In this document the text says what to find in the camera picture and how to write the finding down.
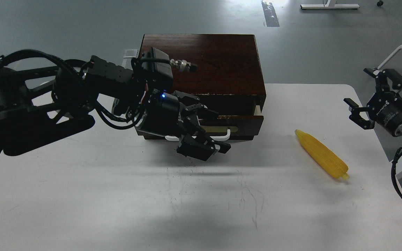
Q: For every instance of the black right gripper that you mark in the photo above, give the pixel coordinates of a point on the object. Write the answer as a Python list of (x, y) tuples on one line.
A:
[(385, 107)]

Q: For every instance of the yellow corn cob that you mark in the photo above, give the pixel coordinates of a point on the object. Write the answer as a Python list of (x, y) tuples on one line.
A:
[(327, 159)]

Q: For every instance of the white drawer handle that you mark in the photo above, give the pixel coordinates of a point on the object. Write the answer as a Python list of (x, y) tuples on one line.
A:
[(222, 136)]

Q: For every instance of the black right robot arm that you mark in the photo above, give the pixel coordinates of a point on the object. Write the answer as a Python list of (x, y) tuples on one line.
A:
[(396, 158)]

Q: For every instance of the dark brown wooden cabinet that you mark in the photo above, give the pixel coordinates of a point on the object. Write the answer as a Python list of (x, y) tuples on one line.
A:
[(228, 64)]

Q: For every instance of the black camera box on wrist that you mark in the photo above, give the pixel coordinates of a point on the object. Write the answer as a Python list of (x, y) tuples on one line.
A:
[(155, 67)]

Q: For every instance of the dark wooden drawer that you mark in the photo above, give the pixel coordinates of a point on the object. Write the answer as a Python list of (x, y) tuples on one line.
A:
[(242, 114)]

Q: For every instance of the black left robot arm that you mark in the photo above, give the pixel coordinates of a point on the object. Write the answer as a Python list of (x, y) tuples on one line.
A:
[(44, 99)]

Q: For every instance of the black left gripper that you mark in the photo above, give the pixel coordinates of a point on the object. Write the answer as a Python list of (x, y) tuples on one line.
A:
[(162, 116)]

